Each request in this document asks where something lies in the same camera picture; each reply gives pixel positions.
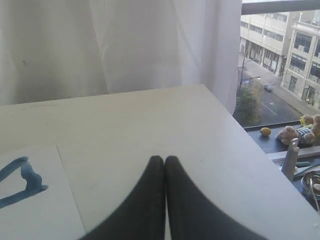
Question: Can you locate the metal bowl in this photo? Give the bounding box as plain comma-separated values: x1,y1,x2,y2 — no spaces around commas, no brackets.
300,171,320,201

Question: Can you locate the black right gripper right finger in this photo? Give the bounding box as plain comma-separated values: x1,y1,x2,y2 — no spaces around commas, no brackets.
165,156,253,240

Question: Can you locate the black window sill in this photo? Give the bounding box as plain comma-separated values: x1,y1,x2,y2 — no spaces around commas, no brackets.
243,120,320,155

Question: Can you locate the grey clamp bracket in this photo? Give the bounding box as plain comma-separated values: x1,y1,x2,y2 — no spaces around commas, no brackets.
281,138,300,182

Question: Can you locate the plush teddy bear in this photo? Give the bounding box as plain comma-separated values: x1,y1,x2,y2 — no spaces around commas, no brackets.
276,114,320,146

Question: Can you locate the white paper sheet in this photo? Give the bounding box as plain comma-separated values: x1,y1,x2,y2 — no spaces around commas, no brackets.
0,145,86,240

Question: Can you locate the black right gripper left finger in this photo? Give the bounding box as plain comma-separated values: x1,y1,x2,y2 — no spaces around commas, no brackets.
82,155,166,240

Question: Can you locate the white backdrop cloth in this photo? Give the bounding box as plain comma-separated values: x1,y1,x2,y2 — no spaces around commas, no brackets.
0,0,242,113

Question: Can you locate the yellow lemon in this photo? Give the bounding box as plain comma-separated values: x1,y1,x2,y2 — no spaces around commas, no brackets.
260,127,272,137

